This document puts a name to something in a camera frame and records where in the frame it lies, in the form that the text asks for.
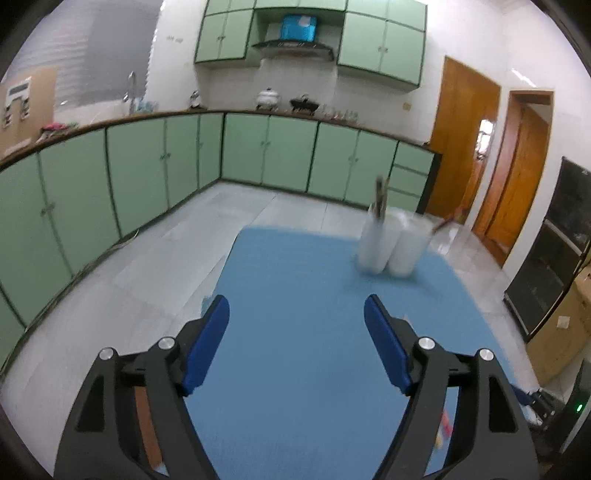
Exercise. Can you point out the white left utensil holder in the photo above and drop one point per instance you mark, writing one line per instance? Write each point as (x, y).
(379, 236)

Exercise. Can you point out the range hood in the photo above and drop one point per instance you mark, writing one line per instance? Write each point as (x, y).
(301, 49)

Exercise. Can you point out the white pot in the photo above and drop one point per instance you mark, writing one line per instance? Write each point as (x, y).
(268, 100)

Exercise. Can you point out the wooden door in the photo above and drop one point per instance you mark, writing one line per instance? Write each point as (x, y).
(467, 98)
(517, 173)

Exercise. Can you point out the black glass cabinet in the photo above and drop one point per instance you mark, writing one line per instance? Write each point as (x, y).
(556, 255)

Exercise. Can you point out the black wok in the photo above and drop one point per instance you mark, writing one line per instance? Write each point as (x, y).
(304, 105)

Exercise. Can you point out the cardboard box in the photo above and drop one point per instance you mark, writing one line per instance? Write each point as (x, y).
(564, 334)

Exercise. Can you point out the green cabinet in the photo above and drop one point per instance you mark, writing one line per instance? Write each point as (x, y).
(224, 31)
(385, 39)

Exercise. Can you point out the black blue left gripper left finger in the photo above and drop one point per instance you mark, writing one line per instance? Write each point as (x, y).
(129, 419)

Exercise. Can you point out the black utensil in holder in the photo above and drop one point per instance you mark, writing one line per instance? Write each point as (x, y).
(381, 199)

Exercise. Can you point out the blue box on hood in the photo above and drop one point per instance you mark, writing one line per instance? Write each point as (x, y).
(301, 28)

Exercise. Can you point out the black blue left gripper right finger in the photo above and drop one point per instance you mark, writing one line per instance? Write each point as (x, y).
(463, 419)

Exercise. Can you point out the wooden door right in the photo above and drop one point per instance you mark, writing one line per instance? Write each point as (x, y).
(517, 173)

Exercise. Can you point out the white right utensil holder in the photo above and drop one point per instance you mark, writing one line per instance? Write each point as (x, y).
(416, 233)

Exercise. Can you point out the green upper right cabinet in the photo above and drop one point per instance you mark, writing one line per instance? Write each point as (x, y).
(385, 39)

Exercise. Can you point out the glass jars on counter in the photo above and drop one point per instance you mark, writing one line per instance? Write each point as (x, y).
(347, 116)

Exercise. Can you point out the green lower kitchen cabinets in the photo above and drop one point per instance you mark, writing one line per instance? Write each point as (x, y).
(66, 202)

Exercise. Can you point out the green upper left cabinet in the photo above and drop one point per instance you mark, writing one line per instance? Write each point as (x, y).
(224, 31)

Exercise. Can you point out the kettle on counter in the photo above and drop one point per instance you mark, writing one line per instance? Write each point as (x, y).
(195, 100)

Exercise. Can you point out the sink faucet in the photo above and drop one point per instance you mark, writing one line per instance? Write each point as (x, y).
(130, 94)

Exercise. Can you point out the wooden door left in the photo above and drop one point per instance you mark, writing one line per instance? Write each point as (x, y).
(467, 98)

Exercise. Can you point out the white utensil holder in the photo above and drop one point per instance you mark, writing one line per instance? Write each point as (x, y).
(416, 233)
(379, 236)

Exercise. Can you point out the blue table mat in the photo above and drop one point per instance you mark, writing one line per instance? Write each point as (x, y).
(297, 389)

